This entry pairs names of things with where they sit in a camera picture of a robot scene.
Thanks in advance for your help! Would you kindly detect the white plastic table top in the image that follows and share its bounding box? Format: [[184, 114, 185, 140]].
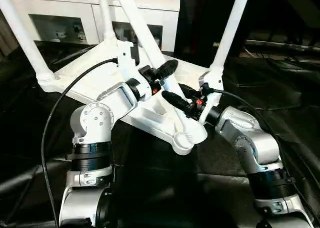
[[37, 39, 223, 156]]

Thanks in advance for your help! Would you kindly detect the white plastic table leg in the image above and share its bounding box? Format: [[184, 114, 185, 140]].
[[0, 0, 56, 93], [112, 0, 208, 145], [96, 0, 119, 48], [208, 0, 253, 76]]

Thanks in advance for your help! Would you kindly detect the white sideboard cabinet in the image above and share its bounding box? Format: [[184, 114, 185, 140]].
[[7, 0, 181, 51]]

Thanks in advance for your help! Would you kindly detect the grey curtain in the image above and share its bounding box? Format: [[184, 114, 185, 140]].
[[0, 12, 20, 56]]

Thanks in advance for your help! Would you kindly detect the dark metal rail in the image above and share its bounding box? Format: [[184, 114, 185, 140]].
[[246, 39, 320, 52]]

